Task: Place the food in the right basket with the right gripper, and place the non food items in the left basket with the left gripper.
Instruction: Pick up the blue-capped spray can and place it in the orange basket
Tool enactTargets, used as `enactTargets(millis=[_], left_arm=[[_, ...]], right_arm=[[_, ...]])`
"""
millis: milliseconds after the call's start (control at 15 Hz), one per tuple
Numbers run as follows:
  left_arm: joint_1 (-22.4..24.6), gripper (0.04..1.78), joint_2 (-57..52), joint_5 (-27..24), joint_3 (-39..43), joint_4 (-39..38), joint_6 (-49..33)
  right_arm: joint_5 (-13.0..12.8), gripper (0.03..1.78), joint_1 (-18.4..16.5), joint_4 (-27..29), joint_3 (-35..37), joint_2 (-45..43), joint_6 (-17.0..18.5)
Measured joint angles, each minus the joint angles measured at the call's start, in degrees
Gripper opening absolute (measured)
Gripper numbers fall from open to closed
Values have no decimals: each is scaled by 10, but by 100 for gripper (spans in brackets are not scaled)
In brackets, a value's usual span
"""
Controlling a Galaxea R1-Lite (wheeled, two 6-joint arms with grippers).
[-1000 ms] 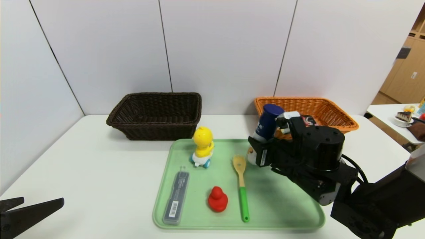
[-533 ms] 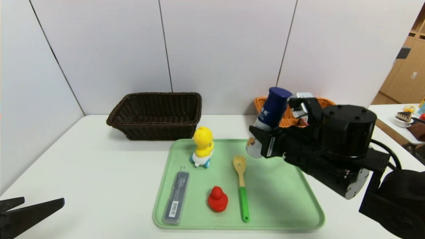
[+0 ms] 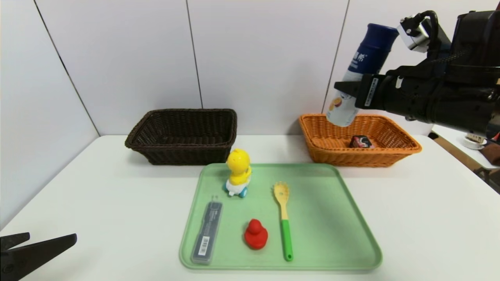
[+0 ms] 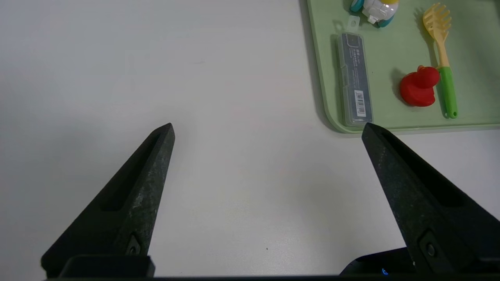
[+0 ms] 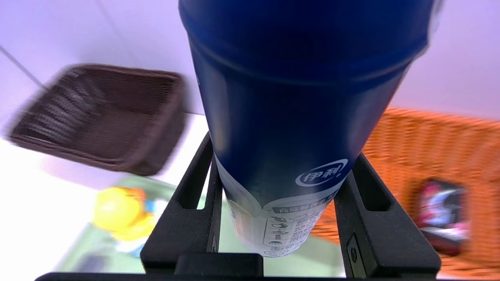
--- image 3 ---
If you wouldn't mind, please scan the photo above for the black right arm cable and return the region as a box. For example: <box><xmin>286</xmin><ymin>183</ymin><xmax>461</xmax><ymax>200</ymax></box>
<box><xmin>414</xmin><ymin>11</ymin><xmax>442</xmax><ymax>51</ymax></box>

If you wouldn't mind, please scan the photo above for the yellow pasta spoon green handle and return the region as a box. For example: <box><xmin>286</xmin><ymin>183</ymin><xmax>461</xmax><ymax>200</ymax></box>
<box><xmin>273</xmin><ymin>181</ymin><xmax>293</xmax><ymax>261</ymax></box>

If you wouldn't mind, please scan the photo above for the brown cloth pouch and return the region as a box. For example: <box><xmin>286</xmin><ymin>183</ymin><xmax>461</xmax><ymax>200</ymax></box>
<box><xmin>484</xmin><ymin>142</ymin><xmax>500</xmax><ymax>165</ymax></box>

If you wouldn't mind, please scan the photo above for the orange wicker basket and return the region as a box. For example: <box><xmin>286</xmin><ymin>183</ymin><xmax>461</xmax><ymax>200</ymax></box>
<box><xmin>298</xmin><ymin>114</ymin><xmax>422</xmax><ymax>168</ymax></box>

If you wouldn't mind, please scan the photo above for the white plate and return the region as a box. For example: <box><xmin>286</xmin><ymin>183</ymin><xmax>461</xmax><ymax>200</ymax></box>
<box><xmin>462</xmin><ymin>133</ymin><xmax>487</xmax><ymax>150</ymax></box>

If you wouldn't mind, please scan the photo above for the dark brown wicker basket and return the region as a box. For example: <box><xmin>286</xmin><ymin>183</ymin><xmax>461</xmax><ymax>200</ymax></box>
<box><xmin>125</xmin><ymin>108</ymin><xmax>238</xmax><ymax>166</ymax></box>

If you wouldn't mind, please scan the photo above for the yellow duck toy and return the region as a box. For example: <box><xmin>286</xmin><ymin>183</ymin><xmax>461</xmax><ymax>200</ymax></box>
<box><xmin>224</xmin><ymin>148</ymin><xmax>252</xmax><ymax>198</ymax></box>

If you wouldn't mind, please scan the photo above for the white side table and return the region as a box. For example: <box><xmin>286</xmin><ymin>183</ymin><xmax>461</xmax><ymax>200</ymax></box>
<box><xmin>431</xmin><ymin>125</ymin><xmax>500</xmax><ymax>171</ymax></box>

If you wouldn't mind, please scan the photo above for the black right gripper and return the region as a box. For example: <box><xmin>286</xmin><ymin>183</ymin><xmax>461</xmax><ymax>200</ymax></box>
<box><xmin>333</xmin><ymin>73</ymin><xmax>438</xmax><ymax>122</ymax></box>

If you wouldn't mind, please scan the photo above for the blue and white drink bottle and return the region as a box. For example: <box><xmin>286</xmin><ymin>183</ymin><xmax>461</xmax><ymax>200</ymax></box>
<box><xmin>326</xmin><ymin>23</ymin><xmax>400</xmax><ymax>127</ymax></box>

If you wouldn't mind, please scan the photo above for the red rubber duck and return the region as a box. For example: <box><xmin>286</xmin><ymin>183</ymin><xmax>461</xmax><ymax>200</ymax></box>
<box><xmin>244</xmin><ymin>219</ymin><xmax>269</xmax><ymax>250</ymax></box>

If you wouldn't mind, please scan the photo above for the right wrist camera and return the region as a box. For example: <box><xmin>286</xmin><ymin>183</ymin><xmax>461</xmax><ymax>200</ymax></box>
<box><xmin>398</xmin><ymin>10</ymin><xmax>500</xmax><ymax>67</ymax></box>

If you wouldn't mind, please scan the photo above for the light green plastic tray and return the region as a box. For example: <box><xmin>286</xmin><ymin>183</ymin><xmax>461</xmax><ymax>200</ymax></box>
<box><xmin>179</xmin><ymin>163</ymin><xmax>383</xmax><ymax>270</ymax></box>

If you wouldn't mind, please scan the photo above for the black drink carton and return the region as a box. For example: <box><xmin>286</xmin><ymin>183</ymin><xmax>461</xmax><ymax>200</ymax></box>
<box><xmin>349</xmin><ymin>135</ymin><xmax>373</xmax><ymax>149</ymax></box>

